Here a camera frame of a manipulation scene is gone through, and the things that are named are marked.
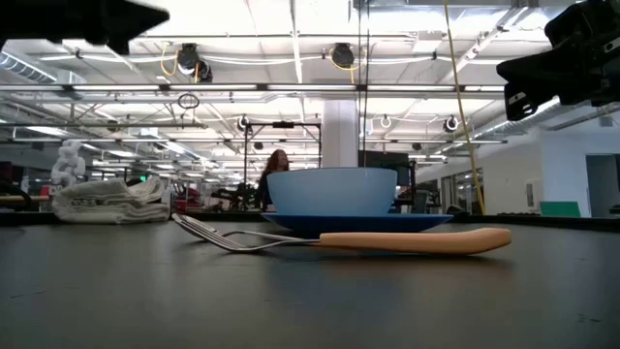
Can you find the black hanging cable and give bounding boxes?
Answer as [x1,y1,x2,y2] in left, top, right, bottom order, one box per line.
[356,0,372,171]

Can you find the black cord reel yellow cable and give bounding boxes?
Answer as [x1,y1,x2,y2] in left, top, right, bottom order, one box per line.
[329,42,357,70]

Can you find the white robot figure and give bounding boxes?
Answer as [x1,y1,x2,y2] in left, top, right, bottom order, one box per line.
[50,140,87,188]

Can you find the large black cord reel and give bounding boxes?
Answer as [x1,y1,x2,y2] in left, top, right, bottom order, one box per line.
[175,42,214,83]

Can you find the metal fork beige handle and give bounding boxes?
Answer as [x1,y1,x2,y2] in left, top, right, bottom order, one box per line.
[179,215,512,257]

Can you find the wooden bar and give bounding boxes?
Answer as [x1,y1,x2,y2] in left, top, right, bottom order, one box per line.
[0,194,51,204]

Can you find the white column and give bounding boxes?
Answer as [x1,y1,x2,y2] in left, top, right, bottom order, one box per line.
[322,99,360,171]

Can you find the folded white towel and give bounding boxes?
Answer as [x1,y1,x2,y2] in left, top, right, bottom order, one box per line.
[51,174,171,225]

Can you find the light blue bowl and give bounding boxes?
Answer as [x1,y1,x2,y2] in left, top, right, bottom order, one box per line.
[266,167,398,217]

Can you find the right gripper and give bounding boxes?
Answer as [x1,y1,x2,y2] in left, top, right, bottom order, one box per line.
[496,0,620,122]

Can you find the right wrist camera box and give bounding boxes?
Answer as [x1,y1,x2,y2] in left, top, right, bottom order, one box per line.
[544,0,606,49]

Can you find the black monitor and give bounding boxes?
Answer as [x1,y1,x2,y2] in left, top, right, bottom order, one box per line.
[357,149,417,214]

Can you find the grey door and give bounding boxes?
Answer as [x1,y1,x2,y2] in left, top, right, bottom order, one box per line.
[585,153,620,218]

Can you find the yellow hanging cable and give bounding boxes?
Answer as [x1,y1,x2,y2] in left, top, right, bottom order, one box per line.
[443,0,486,216]

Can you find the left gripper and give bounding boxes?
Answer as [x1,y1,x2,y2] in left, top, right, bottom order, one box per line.
[0,0,171,55]

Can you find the blue plate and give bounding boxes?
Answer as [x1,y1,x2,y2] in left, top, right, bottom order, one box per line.
[261,211,454,238]

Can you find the black frame rig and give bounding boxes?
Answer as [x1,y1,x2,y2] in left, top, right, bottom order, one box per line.
[243,120,324,195]

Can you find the black cable loop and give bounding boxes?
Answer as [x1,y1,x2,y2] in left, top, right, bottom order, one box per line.
[176,92,201,111]

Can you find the white wall panel box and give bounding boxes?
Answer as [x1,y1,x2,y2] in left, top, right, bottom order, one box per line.
[525,178,542,209]

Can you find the green board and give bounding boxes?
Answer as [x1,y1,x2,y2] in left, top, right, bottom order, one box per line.
[539,201,582,218]

